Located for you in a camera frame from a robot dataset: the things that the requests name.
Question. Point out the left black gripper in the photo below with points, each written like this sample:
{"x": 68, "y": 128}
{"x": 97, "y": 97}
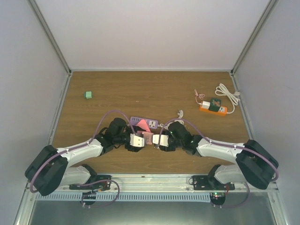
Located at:
{"x": 133, "y": 148}

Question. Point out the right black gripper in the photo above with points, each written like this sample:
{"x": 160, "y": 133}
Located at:
{"x": 166, "y": 149}

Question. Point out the purple power strip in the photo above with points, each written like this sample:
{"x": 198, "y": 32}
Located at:
{"x": 152, "y": 124}

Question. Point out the pink cube socket adapter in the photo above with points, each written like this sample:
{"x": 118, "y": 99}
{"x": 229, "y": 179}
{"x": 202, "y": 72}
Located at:
{"x": 148, "y": 137}

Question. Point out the pink triangular socket adapter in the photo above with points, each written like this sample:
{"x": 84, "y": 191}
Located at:
{"x": 143, "y": 125}

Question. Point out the green plug adapter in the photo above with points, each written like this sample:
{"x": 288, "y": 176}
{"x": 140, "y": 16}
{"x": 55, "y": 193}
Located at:
{"x": 88, "y": 94}

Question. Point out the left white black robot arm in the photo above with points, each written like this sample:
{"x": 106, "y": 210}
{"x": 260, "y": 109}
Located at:
{"x": 54, "y": 167}

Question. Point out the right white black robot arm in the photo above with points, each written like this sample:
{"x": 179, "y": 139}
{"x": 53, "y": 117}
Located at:
{"x": 250, "y": 162}

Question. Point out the white charger plug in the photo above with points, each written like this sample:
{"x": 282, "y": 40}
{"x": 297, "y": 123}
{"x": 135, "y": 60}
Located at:
{"x": 205, "y": 105}

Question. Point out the dark green cube adapter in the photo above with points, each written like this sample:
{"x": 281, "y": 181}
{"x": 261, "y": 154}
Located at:
{"x": 215, "y": 104}

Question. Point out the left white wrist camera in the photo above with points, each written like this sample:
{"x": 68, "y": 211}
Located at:
{"x": 137, "y": 141}

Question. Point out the aluminium front rail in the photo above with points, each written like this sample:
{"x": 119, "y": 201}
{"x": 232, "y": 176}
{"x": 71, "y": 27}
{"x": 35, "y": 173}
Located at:
{"x": 130, "y": 182}

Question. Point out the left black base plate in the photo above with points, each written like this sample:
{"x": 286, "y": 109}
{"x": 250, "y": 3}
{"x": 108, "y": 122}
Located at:
{"x": 103, "y": 186}

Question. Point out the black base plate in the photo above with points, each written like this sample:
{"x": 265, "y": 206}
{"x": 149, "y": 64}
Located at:
{"x": 206, "y": 182}
{"x": 103, "y": 186}

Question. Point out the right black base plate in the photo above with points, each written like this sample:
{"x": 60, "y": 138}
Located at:
{"x": 206, "y": 182}

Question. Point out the grey slotted cable duct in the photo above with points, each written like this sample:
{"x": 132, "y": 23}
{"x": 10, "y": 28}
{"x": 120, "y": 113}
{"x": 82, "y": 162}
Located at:
{"x": 127, "y": 197}

